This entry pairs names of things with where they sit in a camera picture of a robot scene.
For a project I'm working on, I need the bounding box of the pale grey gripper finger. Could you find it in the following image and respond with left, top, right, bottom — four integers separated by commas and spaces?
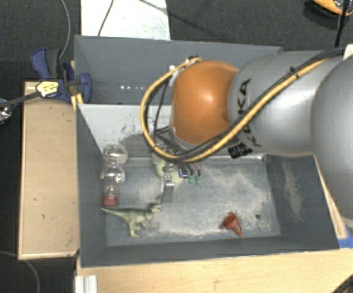
155, 179, 165, 205
163, 173, 176, 203

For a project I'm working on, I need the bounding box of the grey metal bin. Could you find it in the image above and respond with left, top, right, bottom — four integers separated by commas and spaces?
72, 34, 340, 268

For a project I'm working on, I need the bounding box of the green toy dinosaur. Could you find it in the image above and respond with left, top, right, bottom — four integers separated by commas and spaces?
100, 202, 162, 239

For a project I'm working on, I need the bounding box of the red funnel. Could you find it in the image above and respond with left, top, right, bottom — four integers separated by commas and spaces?
219, 212, 244, 237

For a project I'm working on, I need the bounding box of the pale wood flat board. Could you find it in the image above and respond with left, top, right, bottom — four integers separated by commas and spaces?
17, 81, 81, 261

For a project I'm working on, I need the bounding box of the clear plastic bottle red cap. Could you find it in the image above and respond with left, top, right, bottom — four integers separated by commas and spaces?
99, 143, 129, 208

